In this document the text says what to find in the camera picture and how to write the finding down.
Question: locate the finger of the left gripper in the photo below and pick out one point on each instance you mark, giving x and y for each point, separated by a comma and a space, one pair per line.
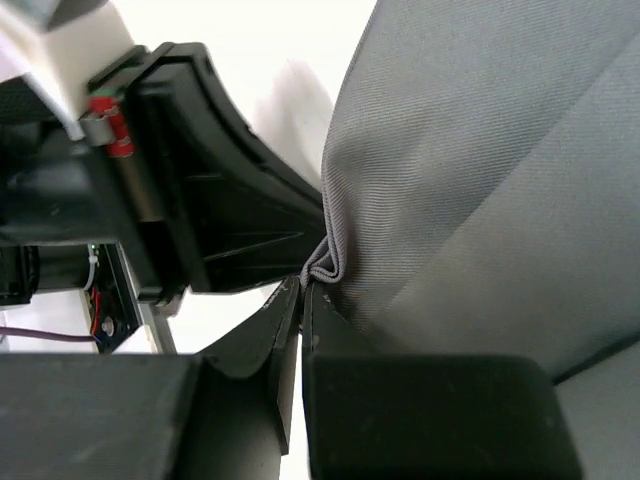
237, 214

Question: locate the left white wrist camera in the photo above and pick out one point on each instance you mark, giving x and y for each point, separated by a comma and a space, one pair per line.
59, 46

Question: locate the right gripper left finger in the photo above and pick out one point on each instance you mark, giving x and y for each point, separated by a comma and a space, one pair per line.
223, 413

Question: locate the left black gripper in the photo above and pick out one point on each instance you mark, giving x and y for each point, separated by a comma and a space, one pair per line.
60, 191

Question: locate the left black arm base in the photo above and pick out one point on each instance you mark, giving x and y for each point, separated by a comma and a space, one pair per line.
116, 314

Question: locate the grey pleated skirt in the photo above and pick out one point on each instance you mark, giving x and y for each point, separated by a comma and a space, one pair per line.
481, 182

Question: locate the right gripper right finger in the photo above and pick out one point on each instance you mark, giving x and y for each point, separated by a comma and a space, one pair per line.
376, 415

